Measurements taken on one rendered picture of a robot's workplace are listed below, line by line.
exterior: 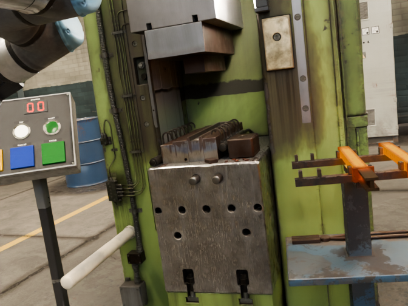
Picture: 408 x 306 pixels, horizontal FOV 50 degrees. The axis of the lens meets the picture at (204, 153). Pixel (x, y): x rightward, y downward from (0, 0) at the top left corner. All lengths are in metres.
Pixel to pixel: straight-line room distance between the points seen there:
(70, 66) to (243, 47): 7.59
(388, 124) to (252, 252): 5.32
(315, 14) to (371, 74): 5.08
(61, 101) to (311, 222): 0.97
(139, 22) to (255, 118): 0.68
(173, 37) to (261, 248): 0.74
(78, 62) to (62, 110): 7.61
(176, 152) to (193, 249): 0.33
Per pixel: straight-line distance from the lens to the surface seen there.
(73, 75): 9.30
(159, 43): 1.50
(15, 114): 1.64
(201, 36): 1.45
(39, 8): 0.67
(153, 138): 1.68
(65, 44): 0.85
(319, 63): 1.53
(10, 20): 0.76
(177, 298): 1.63
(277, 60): 1.51
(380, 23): 6.60
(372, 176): 1.01
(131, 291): 1.87
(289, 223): 1.63
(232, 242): 1.47
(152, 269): 1.85
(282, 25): 1.52
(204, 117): 1.96
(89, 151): 6.01
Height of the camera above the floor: 1.18
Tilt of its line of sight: 9 degrees down
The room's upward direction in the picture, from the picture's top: 7 degrees counter-clockwise
